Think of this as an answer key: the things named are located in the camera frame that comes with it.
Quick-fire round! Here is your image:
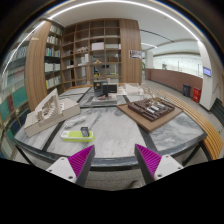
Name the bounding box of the dark model on wooden board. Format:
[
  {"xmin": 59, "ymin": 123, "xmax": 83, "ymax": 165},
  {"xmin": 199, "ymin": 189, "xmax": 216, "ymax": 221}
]
[{"xmin": 118, "ymin": 98, "xmax": 183, "ymax": 132}]

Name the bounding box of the black box model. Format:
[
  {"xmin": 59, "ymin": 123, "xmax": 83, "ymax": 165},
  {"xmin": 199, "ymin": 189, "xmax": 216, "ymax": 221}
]
[{"xmin": 93, "ymin": 80, "xmax": 118, "ymax": 97}]

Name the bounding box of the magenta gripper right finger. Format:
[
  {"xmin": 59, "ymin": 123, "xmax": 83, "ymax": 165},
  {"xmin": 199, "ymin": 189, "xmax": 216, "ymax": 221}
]
[{"xmin": 134, "ymin": 144, "xmax": 183, "ymax": 184}]

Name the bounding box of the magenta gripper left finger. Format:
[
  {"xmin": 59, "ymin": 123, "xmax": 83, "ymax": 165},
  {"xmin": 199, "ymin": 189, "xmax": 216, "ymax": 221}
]
[{"xmin": 47, "ymin": 145, "xmax": 95, "ymax": 187}]

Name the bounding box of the white architectural model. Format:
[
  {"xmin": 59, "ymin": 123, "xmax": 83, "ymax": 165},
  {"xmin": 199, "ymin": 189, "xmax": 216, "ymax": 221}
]
[{"xmin": 24, "ymin": 89, "xmax": 80, "ymax": 137}]

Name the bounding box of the wall poster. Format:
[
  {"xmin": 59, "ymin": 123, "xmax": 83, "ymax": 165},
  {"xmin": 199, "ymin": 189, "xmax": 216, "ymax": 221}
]
[{"xmin": 129, "ymin": 50, "xmax": 142, "ymax": 59}]

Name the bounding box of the black trash bin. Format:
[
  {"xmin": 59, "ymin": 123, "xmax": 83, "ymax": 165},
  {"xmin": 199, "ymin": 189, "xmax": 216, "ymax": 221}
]
[{"xmin": 183, "ymin": 84, "xmax": 191, "ymax": 97}]

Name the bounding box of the black charger plug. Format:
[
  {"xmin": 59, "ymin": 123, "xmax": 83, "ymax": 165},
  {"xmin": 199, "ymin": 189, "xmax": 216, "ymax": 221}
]
[{"xmin": 81, "ymin": 127, "xmax": 89, "ymax": 137}]

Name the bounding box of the wall monitor screen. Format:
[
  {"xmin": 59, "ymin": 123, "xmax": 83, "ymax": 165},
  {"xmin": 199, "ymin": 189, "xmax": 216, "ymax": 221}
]
[{"xmin": 203, "ymin": 67, "xmax": 212, "ymax": 77}]

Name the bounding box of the red trash bin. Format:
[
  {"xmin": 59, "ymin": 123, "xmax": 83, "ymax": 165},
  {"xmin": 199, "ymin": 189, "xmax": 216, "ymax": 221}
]
[{"xmin": 193, "ymin": 87, "xmax": 201, "ymax": 103}]

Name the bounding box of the white coiled cable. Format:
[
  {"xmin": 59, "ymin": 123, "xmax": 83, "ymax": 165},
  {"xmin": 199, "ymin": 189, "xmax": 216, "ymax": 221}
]
[{"xmin": 63, "ymin": 115, "xmax": 87, "ymax": 130}]

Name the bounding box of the green white power strip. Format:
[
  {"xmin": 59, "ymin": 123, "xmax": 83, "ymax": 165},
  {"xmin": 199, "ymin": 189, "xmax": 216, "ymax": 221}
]
[{"xmin": 61, "ymin": 130, "xmax": 95, "ymax": 142}]

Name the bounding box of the wooden slatted bench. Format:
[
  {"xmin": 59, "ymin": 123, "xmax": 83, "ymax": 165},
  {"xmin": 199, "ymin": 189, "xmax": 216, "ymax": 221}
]
[{"xmin": 155, "ymin": 90, "xmax": 223, "ymax": 160}]

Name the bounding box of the wooden bookshelf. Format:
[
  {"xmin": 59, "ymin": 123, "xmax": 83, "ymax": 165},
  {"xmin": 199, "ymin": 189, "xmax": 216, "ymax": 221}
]
[{"xmin": 25, "ymin": 18, "xmax": 142, "ymax": 109}]

